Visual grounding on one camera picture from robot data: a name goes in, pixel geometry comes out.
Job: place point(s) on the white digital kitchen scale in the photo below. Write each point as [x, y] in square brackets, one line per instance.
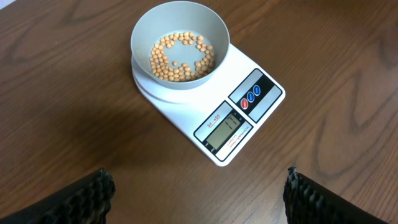
[221, 115]

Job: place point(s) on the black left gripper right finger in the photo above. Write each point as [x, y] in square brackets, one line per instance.
[307, 202]

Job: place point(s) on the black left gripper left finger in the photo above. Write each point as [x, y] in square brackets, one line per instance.
[87, 200]

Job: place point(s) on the grey round bowl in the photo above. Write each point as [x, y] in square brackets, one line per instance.
[178, 17]

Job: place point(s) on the soybeans in grey bowl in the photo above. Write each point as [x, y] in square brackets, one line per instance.
[181, 57]

